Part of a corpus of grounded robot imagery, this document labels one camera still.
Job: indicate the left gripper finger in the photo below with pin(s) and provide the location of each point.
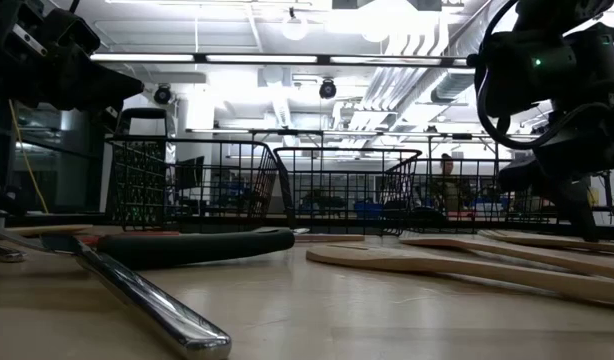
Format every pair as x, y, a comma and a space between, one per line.
102, 85

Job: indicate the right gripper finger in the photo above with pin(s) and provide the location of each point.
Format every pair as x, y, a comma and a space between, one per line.
579, 210

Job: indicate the wooden spork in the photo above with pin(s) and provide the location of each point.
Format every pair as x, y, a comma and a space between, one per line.
562, 241

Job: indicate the black nylon turner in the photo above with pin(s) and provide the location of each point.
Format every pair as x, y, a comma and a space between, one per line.
197, 247

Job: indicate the wooden slotted spatula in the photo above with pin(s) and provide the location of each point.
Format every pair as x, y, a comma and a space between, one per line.
387, 260

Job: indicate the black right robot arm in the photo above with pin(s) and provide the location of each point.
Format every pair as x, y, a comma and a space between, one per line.
552, 75

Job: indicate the black round ceiling fixture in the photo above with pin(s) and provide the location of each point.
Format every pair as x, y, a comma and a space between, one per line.
327, 89
162, 95

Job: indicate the wooden flat spatula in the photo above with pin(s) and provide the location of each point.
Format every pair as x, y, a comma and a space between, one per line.
487, 246

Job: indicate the black background monitor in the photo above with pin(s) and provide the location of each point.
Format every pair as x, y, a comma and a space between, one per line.
191, 172

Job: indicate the person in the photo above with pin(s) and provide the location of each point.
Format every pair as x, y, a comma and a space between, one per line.
447, 165

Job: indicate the white round pendant lamp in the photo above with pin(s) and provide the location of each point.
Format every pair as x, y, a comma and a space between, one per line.
294, 27

